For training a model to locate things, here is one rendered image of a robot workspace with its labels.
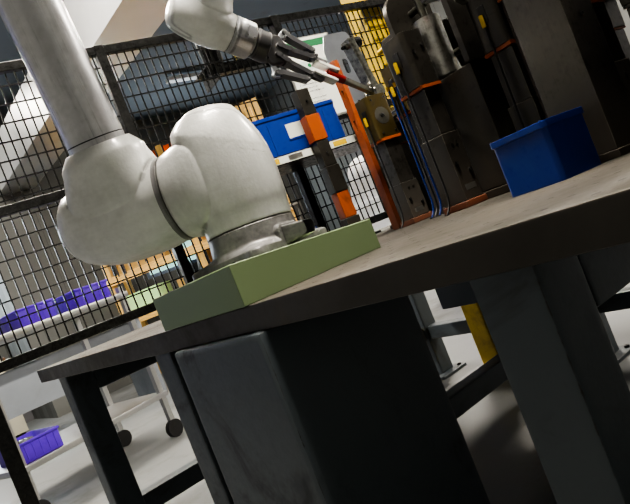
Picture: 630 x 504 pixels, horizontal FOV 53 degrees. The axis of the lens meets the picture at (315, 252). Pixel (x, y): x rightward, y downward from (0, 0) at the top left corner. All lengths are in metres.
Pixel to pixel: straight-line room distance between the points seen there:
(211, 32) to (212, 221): 0.62
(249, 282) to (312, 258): 0.12
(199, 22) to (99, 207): 0.60
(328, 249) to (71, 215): 0.44
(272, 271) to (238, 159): 0.20
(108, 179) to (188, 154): 0.14
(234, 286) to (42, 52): 0.50
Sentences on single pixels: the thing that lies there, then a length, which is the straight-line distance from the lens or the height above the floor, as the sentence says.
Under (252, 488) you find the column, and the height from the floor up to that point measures 0.41.
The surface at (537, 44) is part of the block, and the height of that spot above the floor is 0.91.
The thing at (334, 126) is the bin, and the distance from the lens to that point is 2.07.
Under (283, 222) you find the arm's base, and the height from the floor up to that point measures 0.80.
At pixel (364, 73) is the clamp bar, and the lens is 1.74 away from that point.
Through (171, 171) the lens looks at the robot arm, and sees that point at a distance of 1.07.
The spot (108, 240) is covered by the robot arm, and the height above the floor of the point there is 0.88.
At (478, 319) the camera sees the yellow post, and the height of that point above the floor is 0.23.
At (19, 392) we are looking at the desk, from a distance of 5.65.
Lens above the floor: 0.75
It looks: 1 degrees down
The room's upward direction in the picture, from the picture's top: 22 degrees counter-clockwise
